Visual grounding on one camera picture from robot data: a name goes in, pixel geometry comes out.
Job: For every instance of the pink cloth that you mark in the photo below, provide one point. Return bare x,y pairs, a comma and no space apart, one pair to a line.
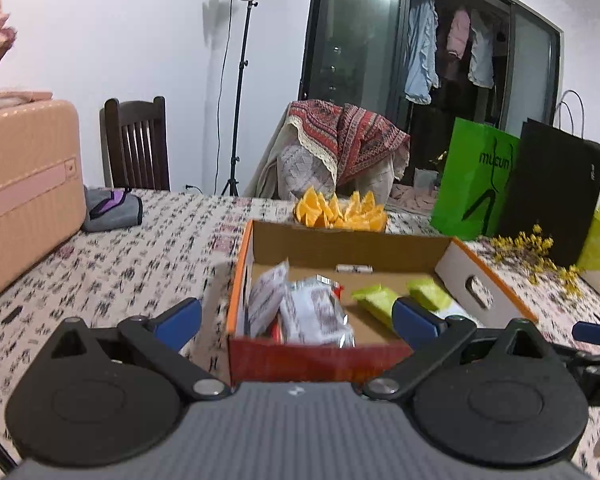
410,199

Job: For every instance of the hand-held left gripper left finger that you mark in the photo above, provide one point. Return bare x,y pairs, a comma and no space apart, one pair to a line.
180,321

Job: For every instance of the pile of orange slices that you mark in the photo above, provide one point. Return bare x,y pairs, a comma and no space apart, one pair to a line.
340,212

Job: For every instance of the grey purple pouch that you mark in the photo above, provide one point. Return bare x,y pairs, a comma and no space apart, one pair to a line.
115,210

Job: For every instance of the green paper bag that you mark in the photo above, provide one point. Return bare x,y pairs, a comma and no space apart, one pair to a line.
465,185

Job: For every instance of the beige lace cloth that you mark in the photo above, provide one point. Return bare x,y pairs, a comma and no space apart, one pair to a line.
300,170

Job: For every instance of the yellow flower branch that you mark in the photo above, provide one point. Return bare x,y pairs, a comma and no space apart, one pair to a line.
535,245

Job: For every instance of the black paper bag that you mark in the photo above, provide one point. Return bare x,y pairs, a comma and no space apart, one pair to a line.
550,195

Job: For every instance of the small white sachet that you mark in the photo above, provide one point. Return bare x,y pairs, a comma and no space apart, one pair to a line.
352,268

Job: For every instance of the calligraphy print tablecloth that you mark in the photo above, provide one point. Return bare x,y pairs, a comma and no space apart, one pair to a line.
130,270

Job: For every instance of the red silver snack packet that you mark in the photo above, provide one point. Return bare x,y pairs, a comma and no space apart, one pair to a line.
267,295
315,310

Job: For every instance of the dark framed glass door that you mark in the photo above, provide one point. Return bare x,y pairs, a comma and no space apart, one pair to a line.
340,35

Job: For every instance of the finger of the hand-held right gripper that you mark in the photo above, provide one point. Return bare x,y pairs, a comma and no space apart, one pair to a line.
580,361
595,334

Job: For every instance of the pink hanging garment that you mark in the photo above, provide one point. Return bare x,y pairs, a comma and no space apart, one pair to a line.
459,35

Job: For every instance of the light blue hanging garment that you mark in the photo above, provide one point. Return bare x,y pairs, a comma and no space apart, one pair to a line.
422,60

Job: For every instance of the green snack packet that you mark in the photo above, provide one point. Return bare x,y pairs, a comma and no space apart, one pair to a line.
375,300
430,292

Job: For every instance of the pink suitcase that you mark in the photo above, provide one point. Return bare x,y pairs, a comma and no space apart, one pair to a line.
25,200

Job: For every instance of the red cardboard box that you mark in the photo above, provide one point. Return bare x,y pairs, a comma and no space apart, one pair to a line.
305,360

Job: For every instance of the dark wooden chair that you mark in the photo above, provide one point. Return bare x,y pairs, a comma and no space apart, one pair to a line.
135,145

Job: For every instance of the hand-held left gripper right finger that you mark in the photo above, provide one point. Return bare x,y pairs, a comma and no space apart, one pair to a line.
415,321

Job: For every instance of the white hanging garment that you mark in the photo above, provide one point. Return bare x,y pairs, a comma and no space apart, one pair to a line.
481,55

